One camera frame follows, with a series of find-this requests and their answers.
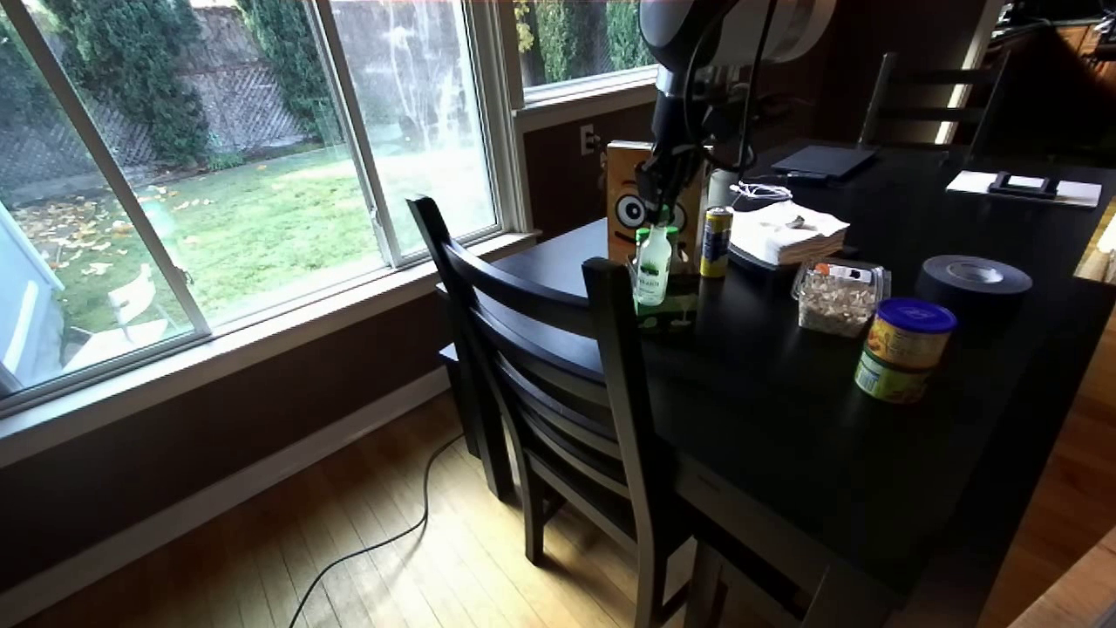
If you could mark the dark wooden chair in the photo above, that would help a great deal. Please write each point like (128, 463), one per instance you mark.
(569, 384)

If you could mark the stack of white napkins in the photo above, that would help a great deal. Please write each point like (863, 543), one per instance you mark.
(785, 234)

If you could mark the yellow can blue lid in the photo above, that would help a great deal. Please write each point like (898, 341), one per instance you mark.
(902, 349)

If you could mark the clear plastic container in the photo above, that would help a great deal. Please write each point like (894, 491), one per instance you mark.
(843, 299)

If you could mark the yellow cartoon face box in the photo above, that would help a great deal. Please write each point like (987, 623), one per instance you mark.
(630, 211)

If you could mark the yellow blue spray can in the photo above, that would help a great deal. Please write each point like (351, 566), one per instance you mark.
(715, 241)

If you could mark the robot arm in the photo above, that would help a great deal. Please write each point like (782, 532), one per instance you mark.
(708, 56)

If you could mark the background chair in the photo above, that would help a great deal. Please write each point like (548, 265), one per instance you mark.
(913, 104)

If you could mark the wall power outlet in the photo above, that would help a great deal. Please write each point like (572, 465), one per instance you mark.
(586, 141)

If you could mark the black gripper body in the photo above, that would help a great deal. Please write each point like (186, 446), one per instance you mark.
(679, 153)

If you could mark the black laptop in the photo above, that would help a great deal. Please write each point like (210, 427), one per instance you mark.
(826, 161)

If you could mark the white paper with black object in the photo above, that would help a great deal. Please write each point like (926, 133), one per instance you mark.
(1026, 186)

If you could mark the clear bottle green cap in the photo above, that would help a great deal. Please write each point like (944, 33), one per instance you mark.
(654, 268)

